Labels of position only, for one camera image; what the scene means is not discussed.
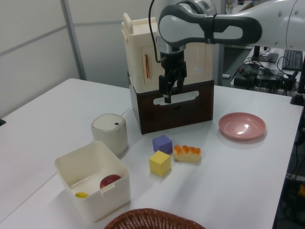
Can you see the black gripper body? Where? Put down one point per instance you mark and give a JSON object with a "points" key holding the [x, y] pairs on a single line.
{"points": [[173, 60]]}

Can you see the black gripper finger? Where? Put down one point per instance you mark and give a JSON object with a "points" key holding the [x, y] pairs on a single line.
{"points": [[180, 82], [168, 88]]}

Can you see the purple cube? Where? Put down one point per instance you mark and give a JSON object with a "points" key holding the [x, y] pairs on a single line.
{"points": [[162, 143]]}

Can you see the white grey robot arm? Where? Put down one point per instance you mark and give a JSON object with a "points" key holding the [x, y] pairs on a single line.
{"points": [[181, 26]]}

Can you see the yellow cube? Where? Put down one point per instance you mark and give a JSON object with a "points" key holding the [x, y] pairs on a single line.
{"points": [[159, 164]]}

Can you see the pink plate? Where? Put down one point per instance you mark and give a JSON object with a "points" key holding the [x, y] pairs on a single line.
{"points": [[241, 128]]}

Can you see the dark brown wooden box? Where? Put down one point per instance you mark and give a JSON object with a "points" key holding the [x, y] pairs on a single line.
{"points": [[181, 112]]}

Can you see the small grey box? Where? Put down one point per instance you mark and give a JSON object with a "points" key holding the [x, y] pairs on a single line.
{"points": [[226, 76]]}

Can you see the orange salmon sushi toy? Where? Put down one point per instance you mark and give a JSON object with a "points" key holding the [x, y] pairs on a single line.
{"points": [[187, 153]]}

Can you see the white lidded canister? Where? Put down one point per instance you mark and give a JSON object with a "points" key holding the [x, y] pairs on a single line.
{"points": [[109, 136]]}

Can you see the black monitor stand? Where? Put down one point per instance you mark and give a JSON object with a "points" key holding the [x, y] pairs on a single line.
{"points": [[264, 56]]}

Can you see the red toy apple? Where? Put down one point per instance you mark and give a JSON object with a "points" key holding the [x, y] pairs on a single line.
{"points": [[109, 180]]}

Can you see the black keyboard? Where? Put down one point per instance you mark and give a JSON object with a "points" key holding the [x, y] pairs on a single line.
{"points": [[292, 59]]}

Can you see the black clamp pole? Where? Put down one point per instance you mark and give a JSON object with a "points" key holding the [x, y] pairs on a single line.
{"points": [[299, 90]]}

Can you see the brown wicker basket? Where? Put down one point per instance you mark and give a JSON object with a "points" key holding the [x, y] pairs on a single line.
{"points": [[152, 219]]}

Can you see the yellow toy fruit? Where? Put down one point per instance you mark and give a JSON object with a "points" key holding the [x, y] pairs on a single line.
{"points": [[81, 194]]}

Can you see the white plastic bin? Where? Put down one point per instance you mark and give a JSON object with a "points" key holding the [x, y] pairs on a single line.
{"points": [[95, 205]]}

